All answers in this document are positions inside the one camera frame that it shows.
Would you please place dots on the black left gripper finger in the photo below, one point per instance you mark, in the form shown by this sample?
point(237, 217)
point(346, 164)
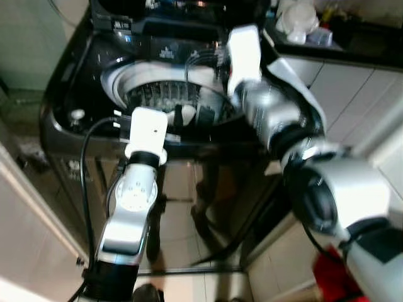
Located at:
point(204, 114)
point(179, 116)

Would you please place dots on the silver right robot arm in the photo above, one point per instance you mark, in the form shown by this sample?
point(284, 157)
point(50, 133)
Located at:
point(340, 189)

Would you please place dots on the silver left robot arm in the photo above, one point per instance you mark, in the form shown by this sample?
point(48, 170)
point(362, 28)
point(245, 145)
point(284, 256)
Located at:
point(129, 207)

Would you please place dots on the dark grey top-load washing machine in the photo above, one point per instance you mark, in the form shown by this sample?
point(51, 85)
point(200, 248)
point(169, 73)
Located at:
point(94, 63)

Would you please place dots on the small white round cap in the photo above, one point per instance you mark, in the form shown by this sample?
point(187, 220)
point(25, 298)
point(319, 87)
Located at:
point(77, 115)

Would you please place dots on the dark glass washer lid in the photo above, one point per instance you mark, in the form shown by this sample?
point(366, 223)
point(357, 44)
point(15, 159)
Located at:
point(182, 9)

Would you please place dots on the white lidded jar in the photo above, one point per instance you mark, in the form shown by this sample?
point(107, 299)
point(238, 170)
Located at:
point(296, 20)

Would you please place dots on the small clear container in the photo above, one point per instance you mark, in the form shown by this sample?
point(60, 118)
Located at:
point(322, 36)

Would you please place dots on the white cabinet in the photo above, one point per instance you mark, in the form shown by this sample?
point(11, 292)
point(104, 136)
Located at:
point(359, 100)

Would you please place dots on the dark robot foot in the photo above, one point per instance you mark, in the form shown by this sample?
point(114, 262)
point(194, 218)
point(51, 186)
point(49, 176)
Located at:
point(148, 293)

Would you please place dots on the black countertop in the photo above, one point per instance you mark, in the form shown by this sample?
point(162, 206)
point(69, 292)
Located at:
point(365, 44)

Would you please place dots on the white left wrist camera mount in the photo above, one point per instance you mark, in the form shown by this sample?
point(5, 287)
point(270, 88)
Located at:
point(146, 132)

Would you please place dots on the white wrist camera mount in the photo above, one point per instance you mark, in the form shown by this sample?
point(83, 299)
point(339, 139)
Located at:
point(146, 132)
point(244, 53)

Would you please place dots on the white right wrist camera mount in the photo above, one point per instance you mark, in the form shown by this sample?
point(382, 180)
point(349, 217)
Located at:
point(244, 53)

